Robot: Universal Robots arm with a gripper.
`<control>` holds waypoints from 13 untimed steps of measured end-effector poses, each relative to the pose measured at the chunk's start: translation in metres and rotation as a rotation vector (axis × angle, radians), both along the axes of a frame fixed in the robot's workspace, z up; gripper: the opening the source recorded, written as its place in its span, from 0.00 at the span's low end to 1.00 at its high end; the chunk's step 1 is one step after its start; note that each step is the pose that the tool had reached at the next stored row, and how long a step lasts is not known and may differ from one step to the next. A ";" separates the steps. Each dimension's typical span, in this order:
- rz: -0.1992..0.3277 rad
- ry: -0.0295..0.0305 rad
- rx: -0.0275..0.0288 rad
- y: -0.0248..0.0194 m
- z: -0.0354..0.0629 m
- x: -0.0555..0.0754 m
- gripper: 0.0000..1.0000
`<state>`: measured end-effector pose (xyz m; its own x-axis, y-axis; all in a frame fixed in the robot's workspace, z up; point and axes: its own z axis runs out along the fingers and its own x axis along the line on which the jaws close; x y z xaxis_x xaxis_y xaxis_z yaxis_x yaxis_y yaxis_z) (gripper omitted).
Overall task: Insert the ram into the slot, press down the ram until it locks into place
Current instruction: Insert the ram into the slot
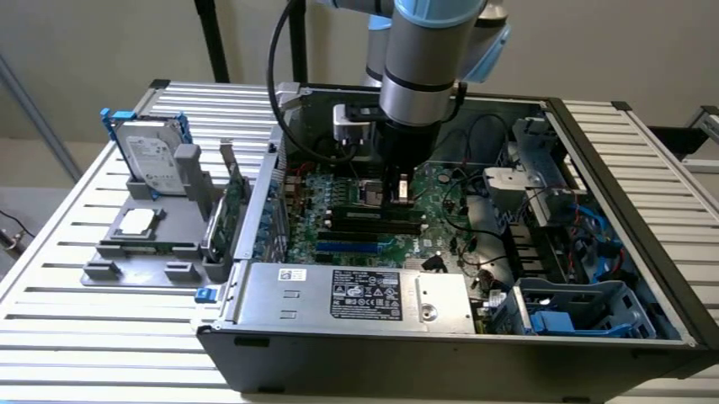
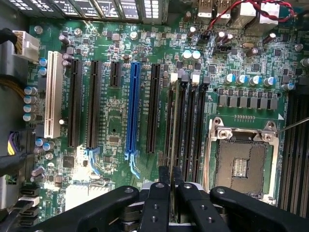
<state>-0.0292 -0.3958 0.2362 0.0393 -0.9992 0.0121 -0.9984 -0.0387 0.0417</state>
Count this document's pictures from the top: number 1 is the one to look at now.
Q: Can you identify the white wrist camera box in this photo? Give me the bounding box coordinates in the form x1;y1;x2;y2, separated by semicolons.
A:
331;103;376;147

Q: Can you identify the blue disk wire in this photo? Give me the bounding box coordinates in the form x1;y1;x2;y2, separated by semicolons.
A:
563;200;626;275

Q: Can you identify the grey parts rack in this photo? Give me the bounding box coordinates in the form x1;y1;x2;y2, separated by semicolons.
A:
80;144;235;290

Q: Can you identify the black open PC case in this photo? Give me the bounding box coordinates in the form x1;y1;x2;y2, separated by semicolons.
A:
195;82;719;395

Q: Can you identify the hard disk in blue carrier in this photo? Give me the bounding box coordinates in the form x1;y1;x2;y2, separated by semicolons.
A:
99;108;196;199

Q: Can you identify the green graphics card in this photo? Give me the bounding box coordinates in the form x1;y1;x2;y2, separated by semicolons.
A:
203;137;252;264

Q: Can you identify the CPU socket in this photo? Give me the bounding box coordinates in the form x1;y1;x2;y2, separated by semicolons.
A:
358;178;390;208

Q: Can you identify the black stand pole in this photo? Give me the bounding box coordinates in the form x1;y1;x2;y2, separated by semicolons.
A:
192;0;232;84
287;0;311;88

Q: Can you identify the long black arm cable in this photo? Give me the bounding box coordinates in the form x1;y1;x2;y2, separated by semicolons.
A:
267;0;362;162

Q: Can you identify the green motherboard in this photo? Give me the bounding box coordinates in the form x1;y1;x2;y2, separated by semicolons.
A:
280;158;491;275

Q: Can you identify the green RAM stick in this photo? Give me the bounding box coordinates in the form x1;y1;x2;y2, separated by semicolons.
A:
120;242;196;256
331;206;424;221

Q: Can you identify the silver power supply unit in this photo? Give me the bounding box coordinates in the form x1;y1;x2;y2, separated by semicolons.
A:
231;262;479;336

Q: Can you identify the aluminium frame with black block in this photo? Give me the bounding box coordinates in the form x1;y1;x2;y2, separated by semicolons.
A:
644;104;719;172

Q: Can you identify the black looped wire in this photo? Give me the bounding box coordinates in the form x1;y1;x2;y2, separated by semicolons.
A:
447;113;511;170

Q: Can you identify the grey slanted metal pole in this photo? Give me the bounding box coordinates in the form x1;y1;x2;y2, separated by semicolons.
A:
0;53;83;183

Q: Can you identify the blue expansion slot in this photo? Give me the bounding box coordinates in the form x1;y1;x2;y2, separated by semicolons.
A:
315;240;380;257

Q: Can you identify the silver CPU chip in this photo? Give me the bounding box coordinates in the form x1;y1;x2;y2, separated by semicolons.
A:
117;208;156;234

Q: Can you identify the black RAM slot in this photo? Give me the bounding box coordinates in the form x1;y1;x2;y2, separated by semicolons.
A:
318;227;422;243
327;218;423;231

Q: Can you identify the silver metal disk cage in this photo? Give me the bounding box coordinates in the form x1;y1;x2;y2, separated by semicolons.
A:
480;116;588;231

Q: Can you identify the blue plastic disk bay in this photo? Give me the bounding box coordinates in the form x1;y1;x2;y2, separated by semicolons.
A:
511;277;659;339

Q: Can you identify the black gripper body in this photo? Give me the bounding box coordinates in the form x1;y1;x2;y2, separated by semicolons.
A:
374;119;443;170

